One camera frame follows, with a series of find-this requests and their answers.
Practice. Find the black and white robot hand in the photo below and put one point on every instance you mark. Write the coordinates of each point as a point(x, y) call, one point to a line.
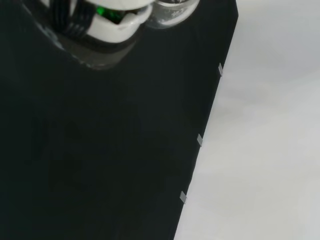
point(110, 31)

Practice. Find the small clear cloth clip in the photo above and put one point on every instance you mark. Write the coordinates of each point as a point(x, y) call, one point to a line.
point(199, 140)
point(220, 69)
point(183, 197)

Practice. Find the black bench cloth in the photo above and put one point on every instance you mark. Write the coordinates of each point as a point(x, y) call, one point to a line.
point(112, 150)

